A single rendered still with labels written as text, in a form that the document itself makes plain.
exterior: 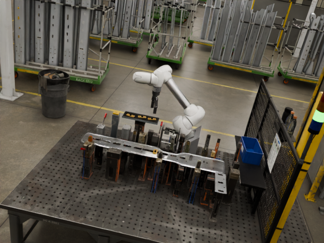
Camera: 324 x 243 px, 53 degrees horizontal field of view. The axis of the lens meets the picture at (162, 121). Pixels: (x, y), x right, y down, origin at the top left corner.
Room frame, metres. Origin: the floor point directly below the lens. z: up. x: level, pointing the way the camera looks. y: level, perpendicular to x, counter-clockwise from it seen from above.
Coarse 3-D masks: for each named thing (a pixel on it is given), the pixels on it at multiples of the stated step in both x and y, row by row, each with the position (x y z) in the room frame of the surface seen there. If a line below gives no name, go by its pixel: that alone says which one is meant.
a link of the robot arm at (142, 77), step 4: (136, 72) 2.92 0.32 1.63; (140, 72) 2.92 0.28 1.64; (144, 72) 2.93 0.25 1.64; (136, 76) 2.88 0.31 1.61; (140, 76) 2.88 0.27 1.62; (144, 76) 2.89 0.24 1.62; (148, 76) 2.90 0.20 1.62; (136, 80) 2.88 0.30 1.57; (140, 80) 2.88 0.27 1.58; (144, 80) 2.88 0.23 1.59; (148, 80) 2.89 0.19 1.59; (152, 84) 3.32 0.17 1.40
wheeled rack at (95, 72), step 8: (40, 0) 6.35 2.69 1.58; (48, 0) 6.36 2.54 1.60; (112, 0) 7.00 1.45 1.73; (88, 8) 6.38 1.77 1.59; (104, 8) 6.09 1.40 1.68; (112, 8) 6.83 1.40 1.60; (112, 16) 7.01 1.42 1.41; (112, 24) 7.01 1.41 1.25; (16, 64) 6.13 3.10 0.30; (32, 64) 6.36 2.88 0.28; (40, 64) 6.38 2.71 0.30; (88, 64) 7.02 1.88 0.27; (16, 72) 6.11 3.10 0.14; (32, 72) 6.02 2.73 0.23; (72, 72) 6.20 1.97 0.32; (80, 72) 6.37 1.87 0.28; (88, 72) 6.41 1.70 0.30; (96, 72) 6.53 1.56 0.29; (104, 72) 6.66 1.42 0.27; (72, 80) 6.05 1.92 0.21; (80, 80) 6.05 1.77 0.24; (88, 80) 6.06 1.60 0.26; (96, 80) 6.11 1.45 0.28
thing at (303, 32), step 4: (312, 0) 13.68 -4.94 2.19; (316, 0) 13.57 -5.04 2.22; (312, 4) 13.58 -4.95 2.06; (312, 8) 13.57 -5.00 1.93; (308, 12) 13.72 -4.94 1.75; (312, 12) 13.57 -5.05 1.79; (308, 16) 13.58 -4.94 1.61; (308, 20) 13.58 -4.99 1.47; (304, 24) 13.68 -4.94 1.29; (308, 24) 13.57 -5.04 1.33; (304, 32) 13.57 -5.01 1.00; (300, 36) 13.64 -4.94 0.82; (304, 36) 13.57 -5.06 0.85; (300, 40) 13.58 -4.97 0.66; (300, 44) 13.57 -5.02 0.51; (296, 48) 13.67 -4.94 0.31; (296, 52) 13.58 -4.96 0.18; (296, 56) 13.50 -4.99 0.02
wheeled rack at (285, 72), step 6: (294, 18) 10.07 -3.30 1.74; (294, 24) 9.85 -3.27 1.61; (300, 30) 9.16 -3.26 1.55; (318, 30) 9.47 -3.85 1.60; (288, 36) 10.08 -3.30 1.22; (294, 48) 9.17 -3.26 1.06; (300, 48) 10.04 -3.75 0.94; (282, 54) 10.09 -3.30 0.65; (318, 54) 10.01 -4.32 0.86; (288, 60) 10.04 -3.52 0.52; (312, 60) 10.05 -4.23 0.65; (288, 66) 9.17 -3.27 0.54; (282, 72) 9.46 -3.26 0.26; (288, 72) 9.48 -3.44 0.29; (294, 72) 9.50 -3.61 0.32; (288, 78) 9.14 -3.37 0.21; (294, 78) 9.13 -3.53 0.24; (300, 78) 9.13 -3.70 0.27; (306, 78) 9.21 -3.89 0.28; (312, 78) 9.22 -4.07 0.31; (318, 78) 9.44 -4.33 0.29
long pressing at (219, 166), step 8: (88, 136) 2.66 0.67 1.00; (96, 136) 2.69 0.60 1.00; (104, 136) 2.72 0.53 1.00; (96, 144) 2.56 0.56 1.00; (104, 144) 2.58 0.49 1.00; (112, 144) 2.60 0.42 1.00; (128, 144) 2.65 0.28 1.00; (136, 144) 2.68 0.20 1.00; (144, 144) 2.70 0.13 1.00; (128, 152) 2.53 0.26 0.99; (136, 152) 2.54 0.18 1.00; (144, 152) 2.56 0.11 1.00; (152, 152) 2.58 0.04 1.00; (168, 152) 2.63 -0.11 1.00; (184, 152) 2.68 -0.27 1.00; (168, 160) 2.50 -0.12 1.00; (176, 160) 2.52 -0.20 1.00; (184, 160) 2.55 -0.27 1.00; (192, 160) 2.57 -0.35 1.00; (208, 160) 2.62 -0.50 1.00; (216, 160) 2.65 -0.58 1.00; (208, 168) 2.48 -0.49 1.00; (216, 168) 2.50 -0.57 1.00; (224, 168) 2.53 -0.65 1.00
